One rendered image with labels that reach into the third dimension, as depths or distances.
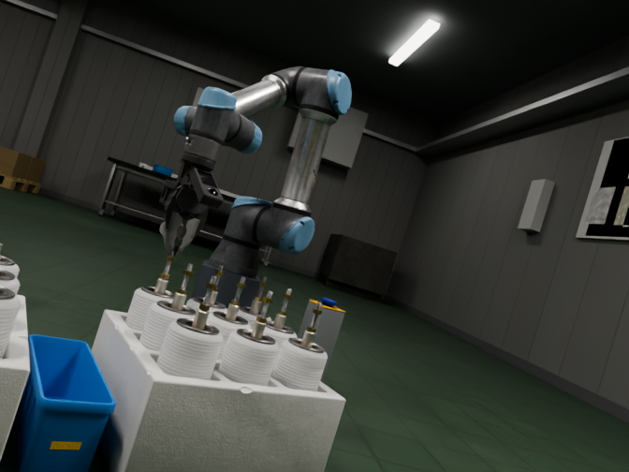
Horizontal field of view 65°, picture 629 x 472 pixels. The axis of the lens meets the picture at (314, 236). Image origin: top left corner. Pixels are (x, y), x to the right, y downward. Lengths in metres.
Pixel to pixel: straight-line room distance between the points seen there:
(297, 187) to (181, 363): 0.71
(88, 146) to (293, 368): 7.04
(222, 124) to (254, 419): 0.59
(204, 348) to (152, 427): 0.14
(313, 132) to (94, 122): 6.59
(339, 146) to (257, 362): 6.67
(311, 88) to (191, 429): 0.96
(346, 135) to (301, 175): 6.12
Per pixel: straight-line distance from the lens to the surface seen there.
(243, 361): 0.91
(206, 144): 1.07
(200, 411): 0.86
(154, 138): 7.69
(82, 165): 7.83
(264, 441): 0.95
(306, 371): 0.98
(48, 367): 1.13
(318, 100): 1.43
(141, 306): 1.07
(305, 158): 1.42
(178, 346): 0.86
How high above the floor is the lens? 0.44
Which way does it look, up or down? 1 degrees up
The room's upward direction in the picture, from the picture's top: 18 degrees clockwise
